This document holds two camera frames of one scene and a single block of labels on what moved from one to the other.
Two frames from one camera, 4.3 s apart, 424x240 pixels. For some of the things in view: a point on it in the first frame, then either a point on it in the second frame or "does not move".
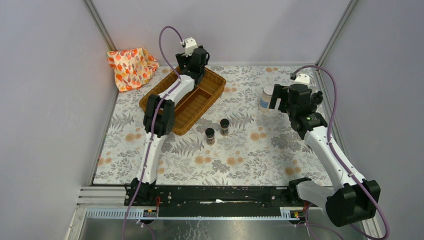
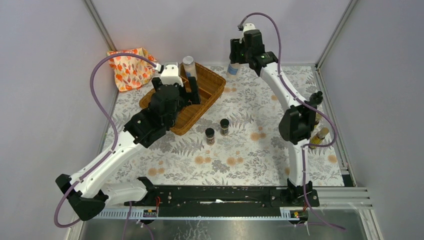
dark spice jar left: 210,135 does not move
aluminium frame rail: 99,25 does not move
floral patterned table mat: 231,143 does not move
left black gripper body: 181,59 to 185,98
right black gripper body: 282,92 to 242,54
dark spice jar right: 224,125 does not move
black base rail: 218,201 does not move
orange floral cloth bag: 133,68 does not move
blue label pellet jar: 266,98 to 233,70
